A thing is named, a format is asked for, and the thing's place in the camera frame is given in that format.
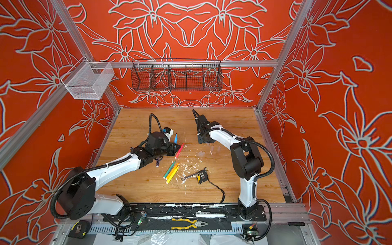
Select pink marker pen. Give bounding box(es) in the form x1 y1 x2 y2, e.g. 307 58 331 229
175 144 184 159

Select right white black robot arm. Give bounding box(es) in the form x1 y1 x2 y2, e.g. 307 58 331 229
193 110 275 220

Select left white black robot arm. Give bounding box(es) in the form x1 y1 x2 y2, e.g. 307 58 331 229
50 127 180 220

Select orange marker pen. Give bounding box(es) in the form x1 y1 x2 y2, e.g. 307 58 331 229
166 164 179 181

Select green marker pen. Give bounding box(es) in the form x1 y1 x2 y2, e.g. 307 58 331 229
163 161 176 180

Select silver wrench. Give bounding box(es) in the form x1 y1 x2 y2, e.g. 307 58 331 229
181 167 208 181

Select yellow black tape measure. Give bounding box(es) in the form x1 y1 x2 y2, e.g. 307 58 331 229
197 170 209 184

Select black tape measure on ledge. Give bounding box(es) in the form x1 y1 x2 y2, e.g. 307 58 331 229
68 220 91 239

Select black wire basket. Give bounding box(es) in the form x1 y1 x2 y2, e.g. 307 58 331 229
131 59 223 92

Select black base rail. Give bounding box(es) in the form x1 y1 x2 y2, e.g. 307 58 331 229
104 203 267 222

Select yellow handled pliers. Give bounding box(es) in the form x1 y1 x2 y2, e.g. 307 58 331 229
170 218 208 230

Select white wire basket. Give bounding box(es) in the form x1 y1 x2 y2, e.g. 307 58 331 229
60 57 114 100

